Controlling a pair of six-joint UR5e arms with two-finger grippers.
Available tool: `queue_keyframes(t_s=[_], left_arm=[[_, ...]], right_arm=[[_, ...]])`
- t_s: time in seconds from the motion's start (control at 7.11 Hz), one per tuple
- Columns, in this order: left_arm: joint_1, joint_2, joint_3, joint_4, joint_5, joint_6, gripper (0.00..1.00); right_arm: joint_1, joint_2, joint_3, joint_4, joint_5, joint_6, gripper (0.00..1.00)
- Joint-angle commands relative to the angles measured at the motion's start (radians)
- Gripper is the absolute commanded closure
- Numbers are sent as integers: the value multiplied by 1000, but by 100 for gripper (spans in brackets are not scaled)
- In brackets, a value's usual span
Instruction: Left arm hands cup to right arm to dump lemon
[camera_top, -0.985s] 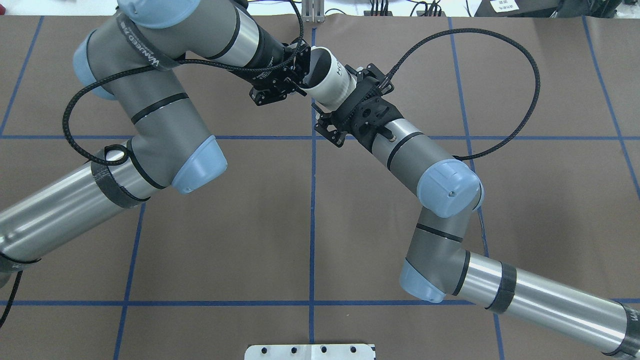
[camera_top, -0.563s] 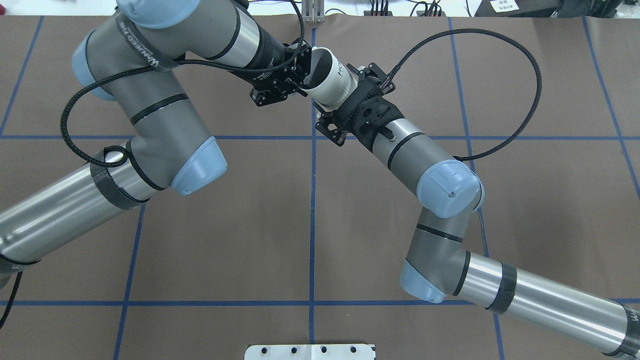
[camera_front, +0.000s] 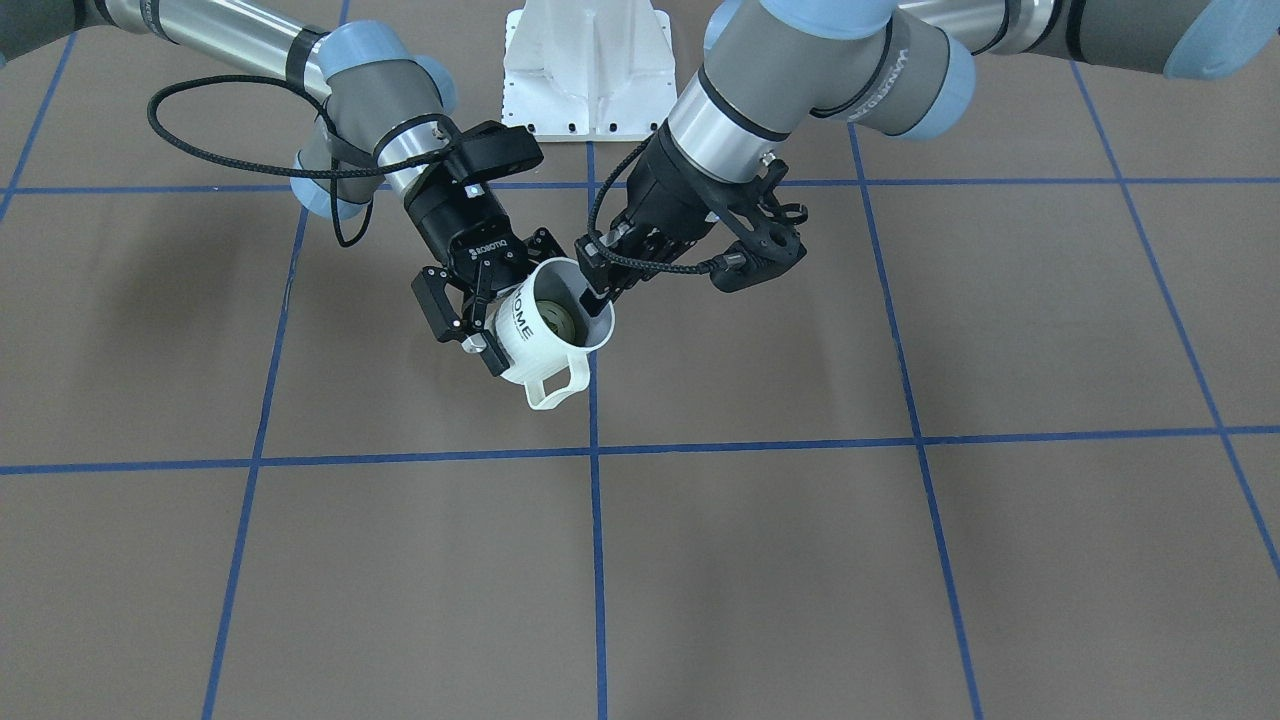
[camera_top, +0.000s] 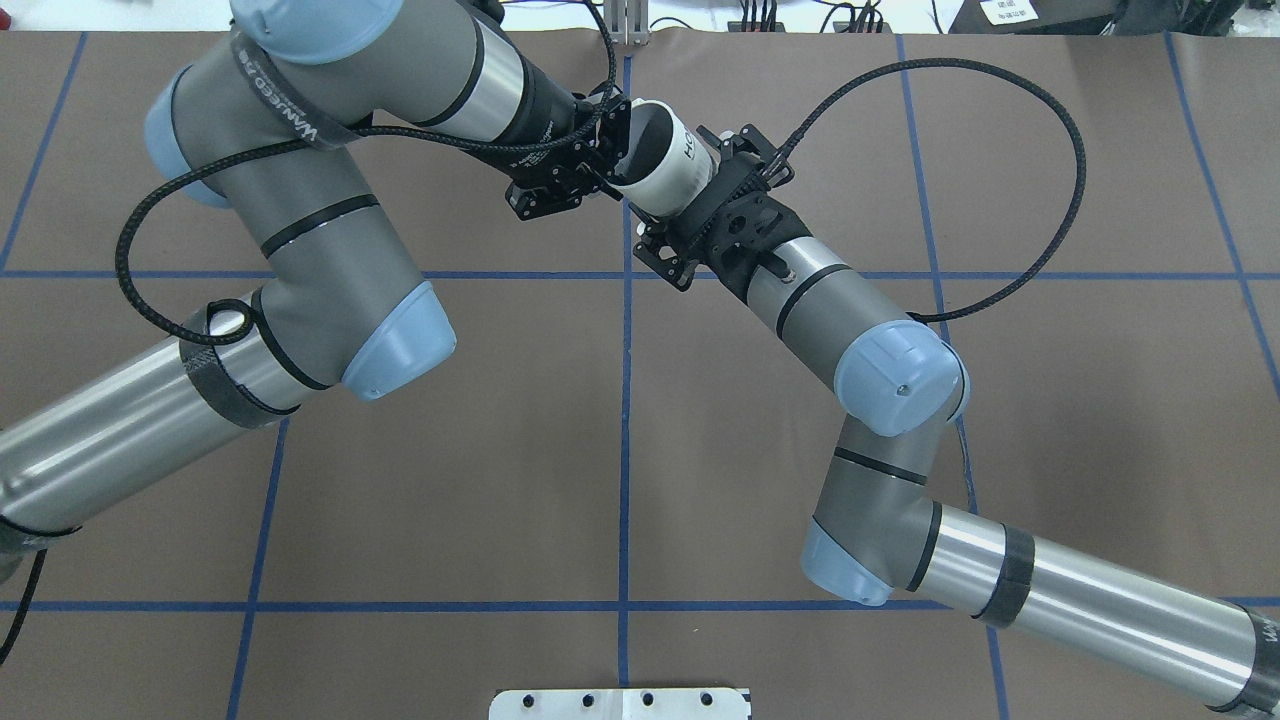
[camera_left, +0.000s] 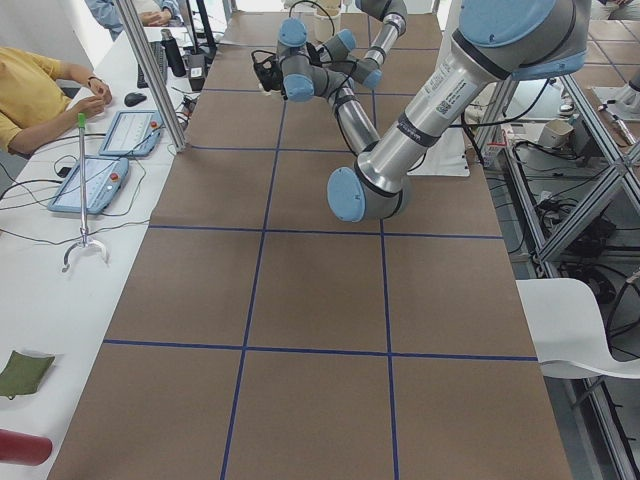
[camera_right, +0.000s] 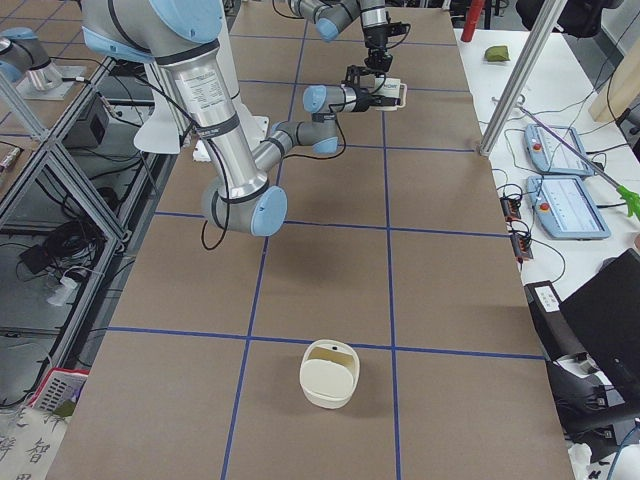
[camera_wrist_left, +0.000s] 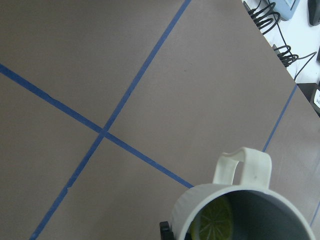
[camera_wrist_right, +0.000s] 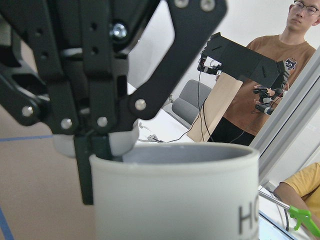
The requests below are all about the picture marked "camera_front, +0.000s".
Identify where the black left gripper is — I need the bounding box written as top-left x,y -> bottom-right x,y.
576,126 -> 731,313

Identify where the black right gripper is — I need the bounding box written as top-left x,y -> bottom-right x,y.
404,165 -> 566,377

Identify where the white ribbed HOME mug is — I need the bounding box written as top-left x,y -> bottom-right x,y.
488,258 -> 614,411

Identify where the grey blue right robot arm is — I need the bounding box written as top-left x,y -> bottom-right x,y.
1,1 -> 556,377

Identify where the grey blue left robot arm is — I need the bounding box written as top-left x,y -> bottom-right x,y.
576,1 -> 1277,315

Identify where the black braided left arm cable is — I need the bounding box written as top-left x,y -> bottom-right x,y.
588,150 -> 746,277

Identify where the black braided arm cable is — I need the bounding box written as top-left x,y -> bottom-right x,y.
147,74 -> 461,249
588,150 -> 746,277

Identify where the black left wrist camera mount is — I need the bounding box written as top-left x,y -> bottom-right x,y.
700,158 -> 809,293

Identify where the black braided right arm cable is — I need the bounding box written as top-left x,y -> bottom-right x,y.
147,74 -> 461,249

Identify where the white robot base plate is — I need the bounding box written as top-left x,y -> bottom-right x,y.
500,1 -> 678,143

